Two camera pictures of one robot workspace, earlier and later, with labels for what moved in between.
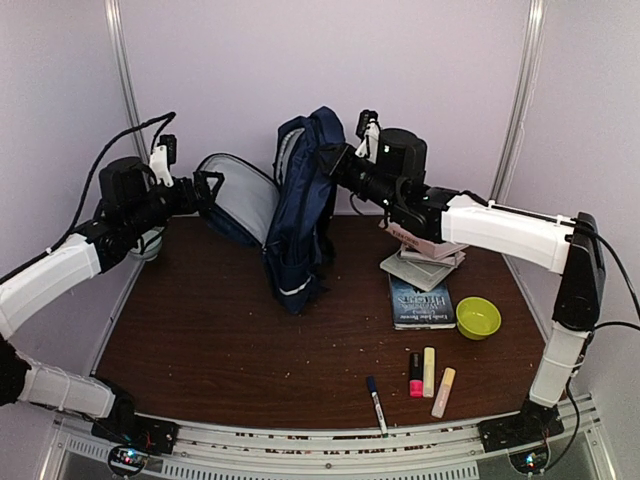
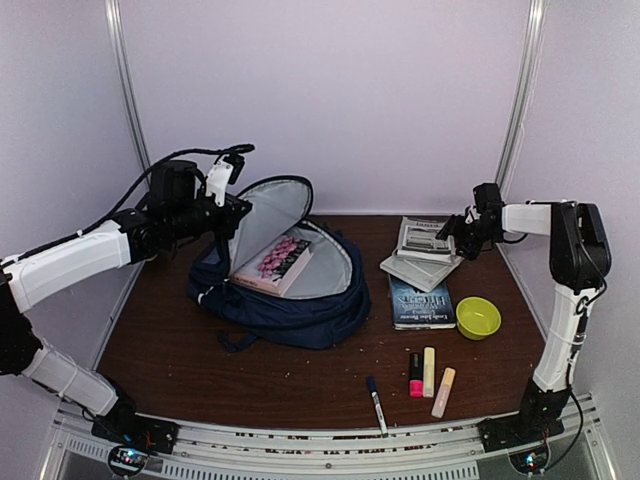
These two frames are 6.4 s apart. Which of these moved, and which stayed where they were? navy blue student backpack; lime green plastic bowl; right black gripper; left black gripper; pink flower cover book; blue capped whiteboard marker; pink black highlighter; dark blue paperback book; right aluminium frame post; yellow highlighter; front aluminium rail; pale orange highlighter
Moved: right black gripper; navy blue student backpack; pink flower cover book; left black gripper
Stayed: pale orange highlighter; yellow highlighter; pink black highlighter; right aluminium frame post; front aluminium rail; lime green plastic bowl; blue capped whiteboard marker; dark blue paperback book
